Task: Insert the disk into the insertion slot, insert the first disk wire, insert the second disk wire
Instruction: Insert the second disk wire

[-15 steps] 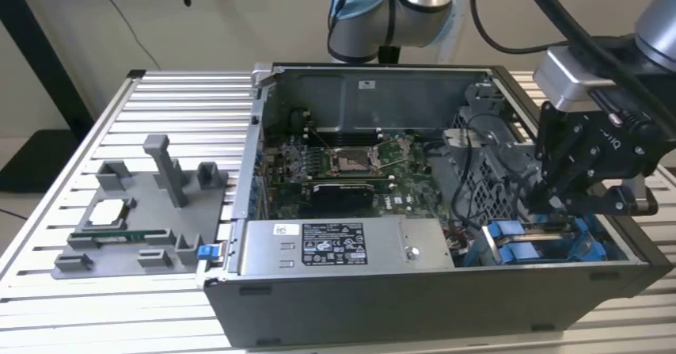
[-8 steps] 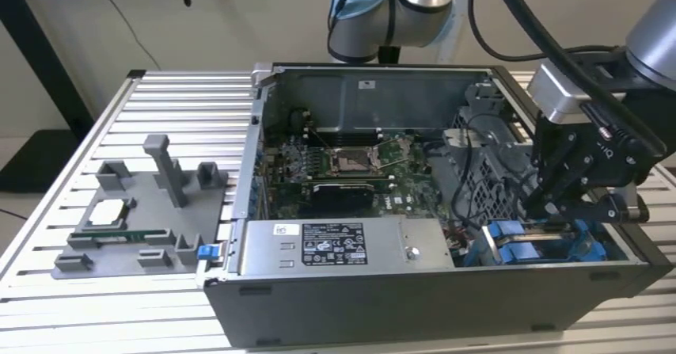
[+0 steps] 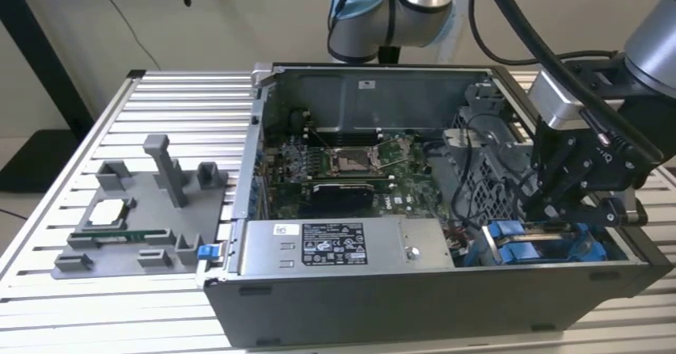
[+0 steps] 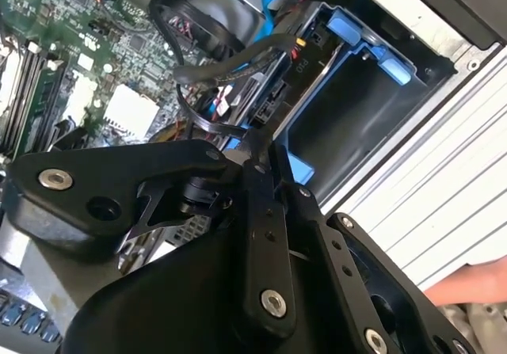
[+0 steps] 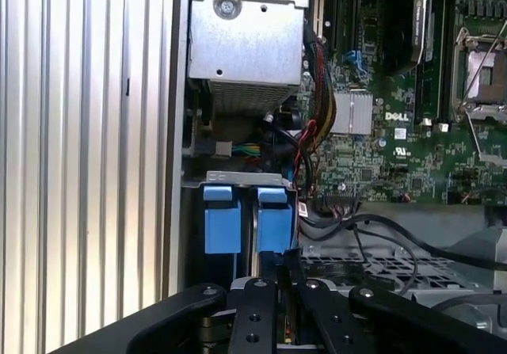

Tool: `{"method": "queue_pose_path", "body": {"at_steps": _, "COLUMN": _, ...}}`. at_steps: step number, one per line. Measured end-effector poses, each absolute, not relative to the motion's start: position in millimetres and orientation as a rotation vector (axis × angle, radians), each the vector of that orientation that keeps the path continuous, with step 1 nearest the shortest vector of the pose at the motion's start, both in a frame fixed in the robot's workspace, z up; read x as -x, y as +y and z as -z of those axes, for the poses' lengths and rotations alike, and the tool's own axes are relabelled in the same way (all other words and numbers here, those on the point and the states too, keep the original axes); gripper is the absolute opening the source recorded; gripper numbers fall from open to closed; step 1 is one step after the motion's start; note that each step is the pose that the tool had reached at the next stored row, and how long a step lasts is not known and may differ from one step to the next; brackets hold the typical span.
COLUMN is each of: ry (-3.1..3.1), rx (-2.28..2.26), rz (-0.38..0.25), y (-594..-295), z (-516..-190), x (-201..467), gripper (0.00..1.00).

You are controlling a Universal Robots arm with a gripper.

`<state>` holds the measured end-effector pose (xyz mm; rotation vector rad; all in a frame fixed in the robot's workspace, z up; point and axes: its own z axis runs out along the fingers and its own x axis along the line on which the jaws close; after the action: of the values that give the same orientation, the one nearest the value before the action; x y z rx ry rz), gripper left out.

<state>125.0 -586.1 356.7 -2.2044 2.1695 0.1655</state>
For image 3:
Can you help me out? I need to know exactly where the silver CPU chip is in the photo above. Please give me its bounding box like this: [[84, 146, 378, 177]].
[[87, 200, 130, 227]]

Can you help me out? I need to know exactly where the CPU socket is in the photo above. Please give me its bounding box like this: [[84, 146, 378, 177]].
[[328, 146, 378, 175]]

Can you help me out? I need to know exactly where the thin black wall cable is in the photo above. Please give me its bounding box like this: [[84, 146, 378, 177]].
[[91, 0, 163, 72]]

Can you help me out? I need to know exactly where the black disk wire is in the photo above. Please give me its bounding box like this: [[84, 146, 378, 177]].
[[450, 112, 535, 225]]

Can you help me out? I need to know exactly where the hard disk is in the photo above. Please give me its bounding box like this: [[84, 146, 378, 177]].
[[484, 218, 602, 246]]

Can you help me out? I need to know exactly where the green RAM stick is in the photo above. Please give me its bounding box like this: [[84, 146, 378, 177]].
[[79, 230, 166, 244]]

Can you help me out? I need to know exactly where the green motherboard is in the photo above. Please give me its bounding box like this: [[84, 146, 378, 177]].
[[262, 130, 450, 221]]

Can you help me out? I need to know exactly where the blue carrier with disk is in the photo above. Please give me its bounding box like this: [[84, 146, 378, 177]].
[[499, 241, 608, 265]]

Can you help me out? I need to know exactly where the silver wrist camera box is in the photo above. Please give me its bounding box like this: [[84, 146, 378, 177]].
[[527, 70, 599, 130]]

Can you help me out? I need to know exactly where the gray plastic bracket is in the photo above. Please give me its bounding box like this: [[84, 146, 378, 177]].
[[464, 82, 504, 106]]

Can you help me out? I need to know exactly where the gray metal disk bay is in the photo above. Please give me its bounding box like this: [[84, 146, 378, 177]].
[[426, 105, 546, 228]]

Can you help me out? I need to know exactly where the black upright post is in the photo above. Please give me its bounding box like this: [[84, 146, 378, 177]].
[[0, 0, 98, 134]]

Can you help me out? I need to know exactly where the silver power supply unit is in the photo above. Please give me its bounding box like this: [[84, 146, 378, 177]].
[[236, 217, 456, 276]]

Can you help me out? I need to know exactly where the black flat base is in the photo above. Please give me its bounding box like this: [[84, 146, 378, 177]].
[[0, 129, 84, 193]]

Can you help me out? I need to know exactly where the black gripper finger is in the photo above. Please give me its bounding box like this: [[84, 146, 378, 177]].
[[552, 185, 650, 226], [527, 114, 592, 223]]

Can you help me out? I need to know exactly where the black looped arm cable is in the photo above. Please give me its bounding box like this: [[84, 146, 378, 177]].
[[471, 0, 620, 65]]

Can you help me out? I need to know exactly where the gray parts rack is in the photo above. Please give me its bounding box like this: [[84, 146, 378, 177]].
[[51, 134, 230, 280]]

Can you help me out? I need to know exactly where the open black PC case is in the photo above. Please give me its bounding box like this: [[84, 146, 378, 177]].
[[195, 61, 675, 349]]

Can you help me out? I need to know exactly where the black RAM slot bank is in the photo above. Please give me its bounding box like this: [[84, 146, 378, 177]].
[[303, 128, 384, 147]]

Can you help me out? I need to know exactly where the open metal socket cover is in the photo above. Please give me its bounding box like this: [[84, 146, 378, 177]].
[[376, 138, 415, 169]]

